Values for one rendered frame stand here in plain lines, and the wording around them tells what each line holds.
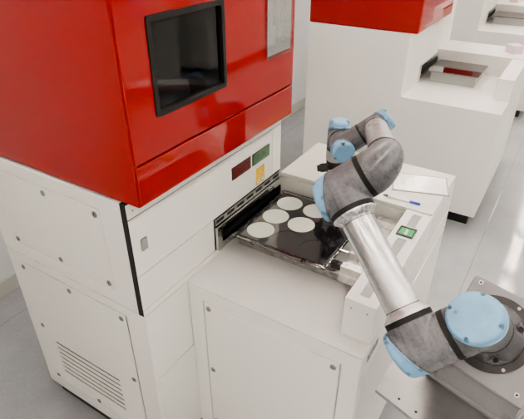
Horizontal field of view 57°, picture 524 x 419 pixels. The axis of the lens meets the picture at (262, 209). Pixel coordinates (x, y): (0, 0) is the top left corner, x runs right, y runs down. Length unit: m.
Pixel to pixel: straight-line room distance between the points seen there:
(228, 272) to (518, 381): 0.91
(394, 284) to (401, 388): 0.33
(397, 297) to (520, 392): 0.36
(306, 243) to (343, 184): 0.52
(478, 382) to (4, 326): 2.36
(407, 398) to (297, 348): 0.36
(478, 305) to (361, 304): 0.37
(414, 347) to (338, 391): 0.48
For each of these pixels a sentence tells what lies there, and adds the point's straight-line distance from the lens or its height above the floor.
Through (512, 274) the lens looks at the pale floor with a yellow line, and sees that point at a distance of 3.33.
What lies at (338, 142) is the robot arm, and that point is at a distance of 1.60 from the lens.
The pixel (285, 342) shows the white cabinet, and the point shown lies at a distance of 1.55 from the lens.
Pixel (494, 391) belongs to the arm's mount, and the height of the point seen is 0.91.
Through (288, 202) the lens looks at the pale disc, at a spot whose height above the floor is 0.90.
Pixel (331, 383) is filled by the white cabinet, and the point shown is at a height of 0.67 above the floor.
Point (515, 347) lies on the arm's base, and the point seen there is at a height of 1.03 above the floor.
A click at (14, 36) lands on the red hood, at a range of 1.42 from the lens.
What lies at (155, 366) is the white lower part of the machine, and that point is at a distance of 1.73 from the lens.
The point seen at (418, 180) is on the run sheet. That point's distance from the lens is 2.02.
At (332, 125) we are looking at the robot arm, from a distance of 1.70.
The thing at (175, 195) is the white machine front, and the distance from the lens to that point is 1.47.
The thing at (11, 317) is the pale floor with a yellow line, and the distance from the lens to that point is 3.02.
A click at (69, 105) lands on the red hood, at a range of 1.33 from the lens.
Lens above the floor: 1.89
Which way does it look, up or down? 32 degrees down
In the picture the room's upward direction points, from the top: straight up
